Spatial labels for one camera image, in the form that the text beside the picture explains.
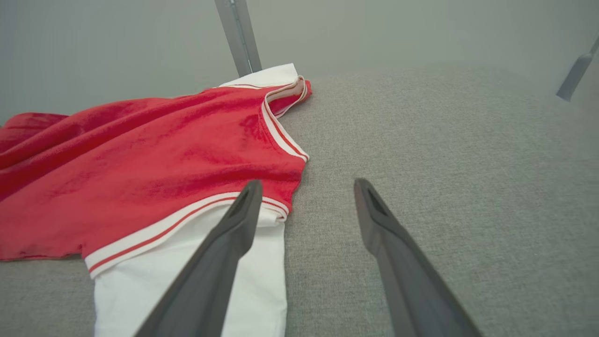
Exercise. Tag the grey metal partition post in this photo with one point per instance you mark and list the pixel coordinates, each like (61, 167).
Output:
(238, 37)
(574, 75)

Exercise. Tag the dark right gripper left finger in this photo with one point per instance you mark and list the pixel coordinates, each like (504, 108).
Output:
(210, 276)

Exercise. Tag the red white basketball jersey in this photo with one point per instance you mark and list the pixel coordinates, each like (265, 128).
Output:
(140, 154)

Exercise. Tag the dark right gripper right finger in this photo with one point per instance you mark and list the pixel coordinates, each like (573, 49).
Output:
(407, 281)

